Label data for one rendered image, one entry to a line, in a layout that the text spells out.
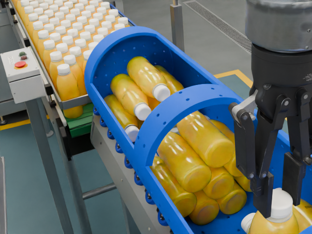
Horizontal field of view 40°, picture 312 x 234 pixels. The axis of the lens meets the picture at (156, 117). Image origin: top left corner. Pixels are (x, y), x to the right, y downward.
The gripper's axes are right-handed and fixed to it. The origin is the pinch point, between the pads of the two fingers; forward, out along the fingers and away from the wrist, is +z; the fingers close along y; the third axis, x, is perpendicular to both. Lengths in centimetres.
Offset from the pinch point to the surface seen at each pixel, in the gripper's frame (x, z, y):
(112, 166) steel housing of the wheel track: 65, 40, -8
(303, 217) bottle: 5.0, 14.9, 9.8
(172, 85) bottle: 57, 15, 10
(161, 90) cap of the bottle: 52, 12, 5
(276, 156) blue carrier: 24.3, 19.2, 18.9
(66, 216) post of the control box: 102, 87, -23
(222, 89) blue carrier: 33.9, 5.4, 11.5
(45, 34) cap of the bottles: 129, 19, -11
